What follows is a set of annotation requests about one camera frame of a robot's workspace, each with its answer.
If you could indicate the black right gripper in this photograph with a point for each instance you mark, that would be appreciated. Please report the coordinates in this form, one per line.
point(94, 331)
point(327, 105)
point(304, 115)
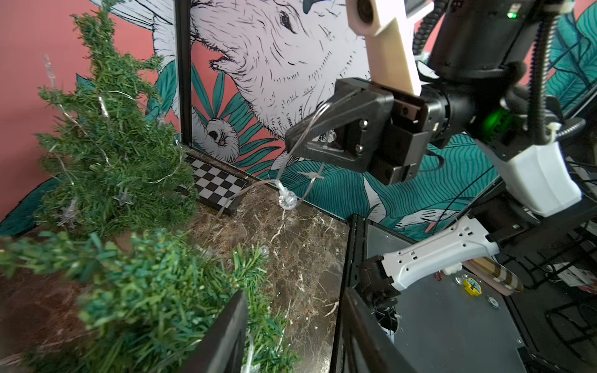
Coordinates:
point(362, 119)

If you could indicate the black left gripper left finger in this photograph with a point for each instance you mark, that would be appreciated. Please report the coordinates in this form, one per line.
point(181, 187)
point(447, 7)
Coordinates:
point(222, 348)

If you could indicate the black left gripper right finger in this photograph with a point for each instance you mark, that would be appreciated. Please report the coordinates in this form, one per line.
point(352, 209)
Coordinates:
point(366, 347)

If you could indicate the large green christmas tree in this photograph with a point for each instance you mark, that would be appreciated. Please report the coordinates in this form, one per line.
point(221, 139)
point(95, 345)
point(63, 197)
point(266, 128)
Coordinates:
point(149, 308)

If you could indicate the small green christmas tree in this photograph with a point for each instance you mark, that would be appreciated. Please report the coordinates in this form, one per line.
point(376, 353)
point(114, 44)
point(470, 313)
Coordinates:
point(118, 165)

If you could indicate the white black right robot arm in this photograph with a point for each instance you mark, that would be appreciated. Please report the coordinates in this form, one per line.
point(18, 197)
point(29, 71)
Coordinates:
point(439, 69)

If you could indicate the yellow round item on floor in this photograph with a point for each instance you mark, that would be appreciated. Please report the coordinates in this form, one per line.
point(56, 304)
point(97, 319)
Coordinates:
point(472, 286)

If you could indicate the black white chessboard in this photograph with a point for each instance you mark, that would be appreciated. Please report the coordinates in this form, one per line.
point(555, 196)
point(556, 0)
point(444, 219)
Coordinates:
point(216, 188)

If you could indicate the striped tan object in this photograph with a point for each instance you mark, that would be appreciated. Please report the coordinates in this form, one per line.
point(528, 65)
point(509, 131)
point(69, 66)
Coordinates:
point(495, 275)

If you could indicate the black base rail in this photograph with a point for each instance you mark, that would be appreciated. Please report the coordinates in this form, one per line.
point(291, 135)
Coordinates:
point(355, 254)

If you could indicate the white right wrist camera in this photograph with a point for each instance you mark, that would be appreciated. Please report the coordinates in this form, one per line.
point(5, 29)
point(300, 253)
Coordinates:
point(388, 30)

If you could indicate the black frame post right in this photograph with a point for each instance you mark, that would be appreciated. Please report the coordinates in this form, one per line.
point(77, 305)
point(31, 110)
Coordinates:
point(183, 34)

